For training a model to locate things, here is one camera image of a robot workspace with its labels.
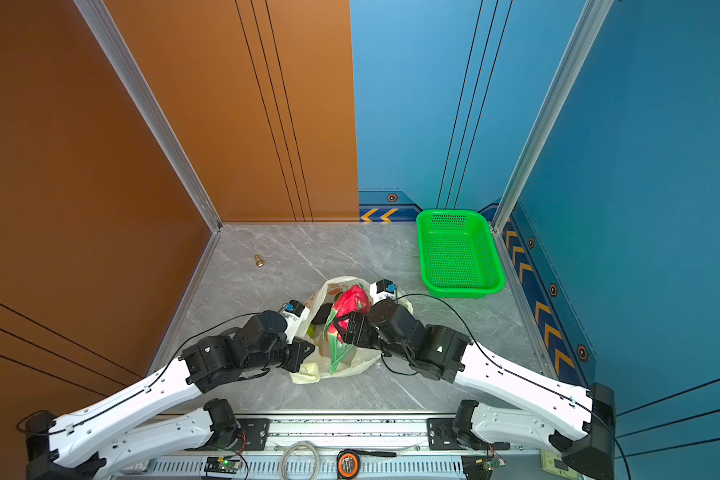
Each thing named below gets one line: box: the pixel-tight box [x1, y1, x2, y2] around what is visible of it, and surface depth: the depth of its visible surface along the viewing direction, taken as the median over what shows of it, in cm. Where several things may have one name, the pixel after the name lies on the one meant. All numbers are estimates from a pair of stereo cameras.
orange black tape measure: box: [336, 449, 397, 480], surface depth 69 cm
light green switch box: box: [540, 449, 579, 480], surface depth 69 cm
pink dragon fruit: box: [324, 285, 371, 374], surface depth 66 cm
